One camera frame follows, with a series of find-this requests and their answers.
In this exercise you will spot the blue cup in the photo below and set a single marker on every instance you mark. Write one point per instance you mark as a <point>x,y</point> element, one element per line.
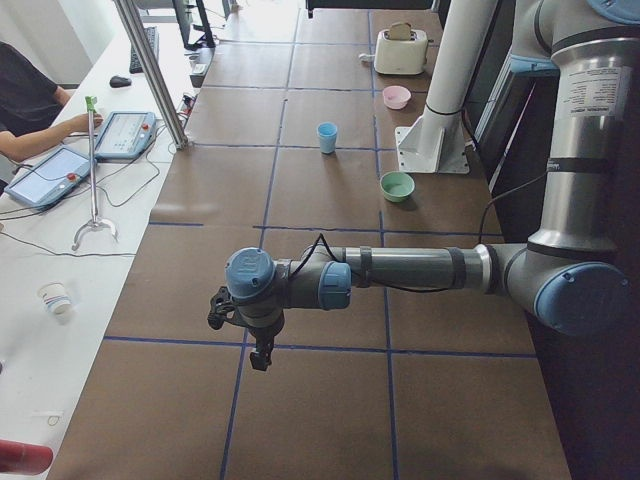
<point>327,130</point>
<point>327,145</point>

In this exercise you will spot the person forearm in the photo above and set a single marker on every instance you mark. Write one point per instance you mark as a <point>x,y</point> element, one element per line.
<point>20,148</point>

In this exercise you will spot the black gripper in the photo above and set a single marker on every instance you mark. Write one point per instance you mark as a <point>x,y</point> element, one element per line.
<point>263,333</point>

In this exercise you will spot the teach pendant near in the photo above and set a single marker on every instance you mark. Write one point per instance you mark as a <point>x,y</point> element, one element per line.
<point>51,179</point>

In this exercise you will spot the orange black connector block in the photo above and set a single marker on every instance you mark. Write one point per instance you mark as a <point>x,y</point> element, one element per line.
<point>186,104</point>

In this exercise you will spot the pink bowl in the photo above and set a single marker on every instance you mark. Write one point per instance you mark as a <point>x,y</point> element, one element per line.
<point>396,97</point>

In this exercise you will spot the green bowl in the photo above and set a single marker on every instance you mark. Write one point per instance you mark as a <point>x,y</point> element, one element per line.
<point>397,186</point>

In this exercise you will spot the teach pendant far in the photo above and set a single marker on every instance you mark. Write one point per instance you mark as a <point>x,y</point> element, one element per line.
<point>124,135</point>

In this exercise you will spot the toast slice in toaster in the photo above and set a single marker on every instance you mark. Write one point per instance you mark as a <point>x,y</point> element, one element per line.
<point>400,31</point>

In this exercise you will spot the red cylinder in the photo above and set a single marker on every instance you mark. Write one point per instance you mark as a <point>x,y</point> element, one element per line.
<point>23,458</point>

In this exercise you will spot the teach pendant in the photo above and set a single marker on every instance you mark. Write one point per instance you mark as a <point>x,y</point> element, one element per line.
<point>124,135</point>
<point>51,179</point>

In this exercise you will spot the computer mouse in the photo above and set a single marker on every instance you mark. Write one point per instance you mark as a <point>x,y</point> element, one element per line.
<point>117,82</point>

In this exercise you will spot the person hand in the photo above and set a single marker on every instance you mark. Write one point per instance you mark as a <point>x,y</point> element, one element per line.
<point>95,120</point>

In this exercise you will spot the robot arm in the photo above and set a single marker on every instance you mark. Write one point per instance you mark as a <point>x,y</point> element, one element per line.
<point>420,230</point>

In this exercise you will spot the cream toaster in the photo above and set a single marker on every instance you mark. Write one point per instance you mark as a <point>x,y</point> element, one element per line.
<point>400,57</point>

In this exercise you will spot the paper cup on desk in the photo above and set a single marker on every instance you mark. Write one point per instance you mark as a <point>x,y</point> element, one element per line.
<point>55,298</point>

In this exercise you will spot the black monitor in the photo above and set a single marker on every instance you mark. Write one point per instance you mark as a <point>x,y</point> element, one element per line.
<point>194,25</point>

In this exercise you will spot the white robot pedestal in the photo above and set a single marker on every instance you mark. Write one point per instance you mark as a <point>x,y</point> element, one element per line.
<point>435,143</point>

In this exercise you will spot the grabber reaching tool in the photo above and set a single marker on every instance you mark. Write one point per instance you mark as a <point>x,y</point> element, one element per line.
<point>95,222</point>

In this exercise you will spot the aluminium frame post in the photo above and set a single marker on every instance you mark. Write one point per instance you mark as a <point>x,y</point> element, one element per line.
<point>134,28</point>

